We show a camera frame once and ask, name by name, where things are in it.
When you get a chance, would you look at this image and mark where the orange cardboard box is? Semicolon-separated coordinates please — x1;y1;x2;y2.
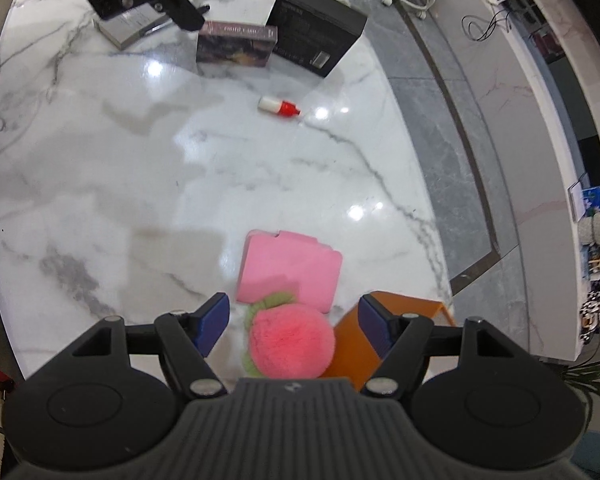
324;290;457;395

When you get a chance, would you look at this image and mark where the black white checkered toy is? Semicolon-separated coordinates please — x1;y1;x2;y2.
580;292;600;333

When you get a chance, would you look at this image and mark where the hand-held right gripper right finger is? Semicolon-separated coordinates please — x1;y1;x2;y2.
358;294;518;400

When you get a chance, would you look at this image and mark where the white marble media cabinet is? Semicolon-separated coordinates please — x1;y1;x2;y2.
460;0;600;361

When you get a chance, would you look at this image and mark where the black cable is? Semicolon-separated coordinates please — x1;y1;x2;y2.
462;7;513;43

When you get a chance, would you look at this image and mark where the grey box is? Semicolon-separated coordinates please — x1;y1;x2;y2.
92;2;173;51

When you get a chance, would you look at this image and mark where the small red white bottle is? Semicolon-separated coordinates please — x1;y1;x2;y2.
258;96;301;118

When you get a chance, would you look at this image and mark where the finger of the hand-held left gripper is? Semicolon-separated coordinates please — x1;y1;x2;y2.
145;0;206;32

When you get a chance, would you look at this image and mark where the black cardboard box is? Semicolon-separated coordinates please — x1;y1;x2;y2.
265;0;368;78

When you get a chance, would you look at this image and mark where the pink case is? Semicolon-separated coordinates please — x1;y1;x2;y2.
236;230;343;313

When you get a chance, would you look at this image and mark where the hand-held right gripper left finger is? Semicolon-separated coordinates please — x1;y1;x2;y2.
71;291;230;400

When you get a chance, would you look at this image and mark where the dark printed box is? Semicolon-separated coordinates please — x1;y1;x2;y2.
196;21;278;68

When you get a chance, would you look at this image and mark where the pink peach plush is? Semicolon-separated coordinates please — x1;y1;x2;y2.
242;291;337;380

